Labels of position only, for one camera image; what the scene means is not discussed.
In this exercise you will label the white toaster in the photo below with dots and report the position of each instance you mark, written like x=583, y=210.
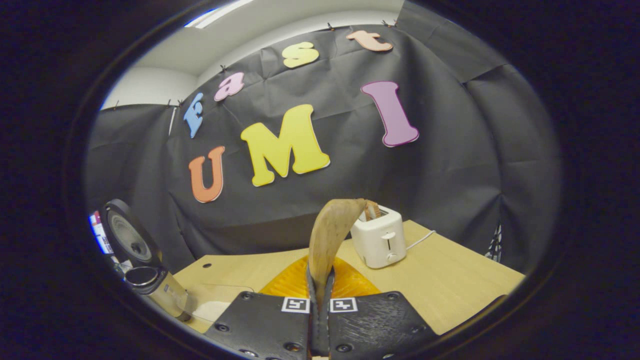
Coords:
x=377, y=245

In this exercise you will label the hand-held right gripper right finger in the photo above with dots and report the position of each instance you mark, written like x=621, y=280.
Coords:
x=375, y=325

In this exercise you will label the computer monitor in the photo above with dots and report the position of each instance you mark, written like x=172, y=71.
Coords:
x=100, y=235

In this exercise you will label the ceiling light panel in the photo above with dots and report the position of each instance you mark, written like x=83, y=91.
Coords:
x=220, y=12

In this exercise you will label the toasted bread slice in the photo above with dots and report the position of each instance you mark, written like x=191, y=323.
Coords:
x=372, y=210

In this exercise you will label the wooden spoon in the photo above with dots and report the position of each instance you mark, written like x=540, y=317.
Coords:
x=330, y=235

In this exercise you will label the silver black rice cooker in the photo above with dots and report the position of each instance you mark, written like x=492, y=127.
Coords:
x=150, y=280

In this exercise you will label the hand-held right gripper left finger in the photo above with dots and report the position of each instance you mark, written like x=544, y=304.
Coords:
x=267, y=325

